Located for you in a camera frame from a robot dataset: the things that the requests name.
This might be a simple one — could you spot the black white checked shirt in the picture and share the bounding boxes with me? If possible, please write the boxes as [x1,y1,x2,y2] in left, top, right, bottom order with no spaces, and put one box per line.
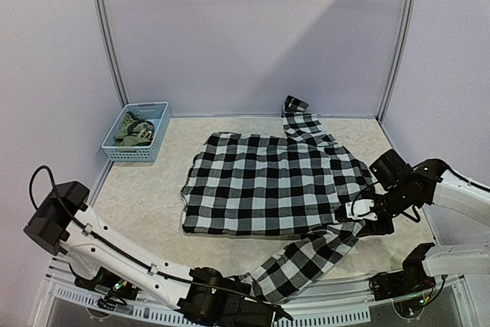
[181,96,374,303]

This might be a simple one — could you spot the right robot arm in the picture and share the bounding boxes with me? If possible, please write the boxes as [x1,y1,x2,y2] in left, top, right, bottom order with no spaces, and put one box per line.
[335,149,489,293]

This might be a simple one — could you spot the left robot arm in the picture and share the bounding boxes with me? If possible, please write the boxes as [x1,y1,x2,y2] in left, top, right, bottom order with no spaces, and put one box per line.
[23,181,292,326]

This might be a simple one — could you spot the green garment in basket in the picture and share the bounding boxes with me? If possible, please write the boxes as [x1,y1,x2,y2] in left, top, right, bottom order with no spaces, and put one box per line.
[114,112,155,147]

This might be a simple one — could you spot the light blue plastic basket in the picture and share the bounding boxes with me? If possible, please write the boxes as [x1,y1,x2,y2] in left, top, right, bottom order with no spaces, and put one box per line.
[101,102,171,162]

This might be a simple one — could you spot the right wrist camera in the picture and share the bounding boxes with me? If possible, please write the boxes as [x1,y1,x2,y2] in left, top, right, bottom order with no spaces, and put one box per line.
[345,199,378,221]

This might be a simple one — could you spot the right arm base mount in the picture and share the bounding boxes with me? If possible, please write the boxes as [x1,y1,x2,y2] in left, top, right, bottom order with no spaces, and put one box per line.
[368,270,448,306]

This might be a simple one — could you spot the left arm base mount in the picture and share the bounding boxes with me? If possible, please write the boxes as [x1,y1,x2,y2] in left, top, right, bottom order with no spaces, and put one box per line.
[71,267,140,310]

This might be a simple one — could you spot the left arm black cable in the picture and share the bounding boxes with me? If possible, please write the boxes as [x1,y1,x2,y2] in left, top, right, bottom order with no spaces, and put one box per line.
[30,165,269,305]

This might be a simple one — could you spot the front aluminium rail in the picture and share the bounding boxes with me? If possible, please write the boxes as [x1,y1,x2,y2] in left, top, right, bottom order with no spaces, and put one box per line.
[34,257,479,326]

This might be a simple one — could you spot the right aluminium wall post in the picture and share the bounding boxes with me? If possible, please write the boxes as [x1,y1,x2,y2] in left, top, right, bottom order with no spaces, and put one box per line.
[376,0,416,126]

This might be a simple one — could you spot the aluminium wall post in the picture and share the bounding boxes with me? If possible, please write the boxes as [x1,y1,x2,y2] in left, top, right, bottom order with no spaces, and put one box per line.
[93,0,129,106]
[376,0,416,126]

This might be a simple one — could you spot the left aluminium wall post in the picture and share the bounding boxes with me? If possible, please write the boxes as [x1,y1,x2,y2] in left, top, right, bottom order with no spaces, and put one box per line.
[93,0,129,106]

